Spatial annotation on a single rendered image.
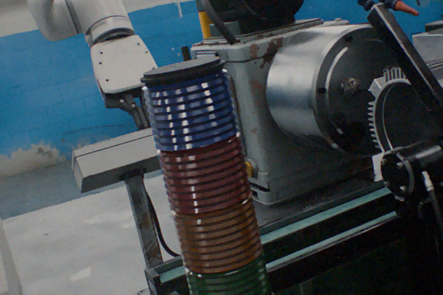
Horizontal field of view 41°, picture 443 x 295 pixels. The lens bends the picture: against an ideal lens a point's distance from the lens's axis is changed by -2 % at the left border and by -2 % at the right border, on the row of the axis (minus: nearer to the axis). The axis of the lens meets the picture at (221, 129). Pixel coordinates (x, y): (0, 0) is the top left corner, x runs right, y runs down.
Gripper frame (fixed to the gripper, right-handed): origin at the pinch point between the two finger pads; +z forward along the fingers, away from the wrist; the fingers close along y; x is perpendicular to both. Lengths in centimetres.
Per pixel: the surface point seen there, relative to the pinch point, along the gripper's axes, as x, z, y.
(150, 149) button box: -3.5, 6.4, -1.9
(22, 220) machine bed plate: 73, -12, -21
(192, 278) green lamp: -48, 33, -16
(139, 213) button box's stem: 3.1, 14.0, -5.8
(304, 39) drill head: -0.1, -7.3, 35.7
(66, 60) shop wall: 448, -272, 82
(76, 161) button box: -3.3, 4.8, -13.5
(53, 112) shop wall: 476, -233, 56
